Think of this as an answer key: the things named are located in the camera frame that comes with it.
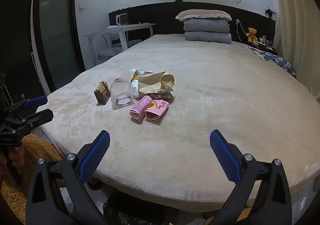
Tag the brown drink carton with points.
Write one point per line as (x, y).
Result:
(102, 92)

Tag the clear plastic cup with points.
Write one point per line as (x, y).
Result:
(121, 92)

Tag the beige plush bed blanket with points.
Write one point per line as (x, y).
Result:
(200, 115)

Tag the dark framed glass door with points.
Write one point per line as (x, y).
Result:
(53, 22)

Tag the brown teddy bear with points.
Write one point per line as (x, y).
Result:
(251, 35)

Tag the white plastic wrapper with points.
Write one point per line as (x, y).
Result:
(147, 72)

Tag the person's left hand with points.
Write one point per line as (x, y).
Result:
(15, 153)

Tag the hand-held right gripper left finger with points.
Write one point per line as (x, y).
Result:
(96, 156)

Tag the blue patterned blanket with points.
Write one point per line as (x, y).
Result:
(275, 60)

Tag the folded grey quilt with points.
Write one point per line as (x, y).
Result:
(207, 31)

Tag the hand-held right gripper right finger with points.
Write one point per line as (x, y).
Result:
(225, 157)

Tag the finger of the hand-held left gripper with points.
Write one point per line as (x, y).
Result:
(42, 116)
(37, 101)

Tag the black headboard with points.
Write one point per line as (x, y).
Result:
(155, 15)

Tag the dark nightstand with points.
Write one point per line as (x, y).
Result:
(267, 47)

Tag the small white appliance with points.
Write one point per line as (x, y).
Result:
(122, 19)

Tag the brown shaggy rug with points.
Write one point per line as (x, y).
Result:
(15, 197)

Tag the black wardrobe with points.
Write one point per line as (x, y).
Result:
(17, 40)

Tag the trash bin with black bag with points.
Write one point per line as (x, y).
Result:
(135, 215)

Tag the beige frilled pillow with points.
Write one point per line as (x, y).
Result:
(203, 14)

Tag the white chair with grey cushion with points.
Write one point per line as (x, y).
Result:
(110, 51)

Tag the brown paper bag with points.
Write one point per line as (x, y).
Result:
(156, 82)

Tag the cream curtain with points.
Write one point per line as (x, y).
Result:
(295, 27)

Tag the yellow snack wrapper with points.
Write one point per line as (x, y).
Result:
(135, 74)

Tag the white desk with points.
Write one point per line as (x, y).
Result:
(122, 29)

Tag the dark spiky ornament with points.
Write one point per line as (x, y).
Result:
(270, 12)

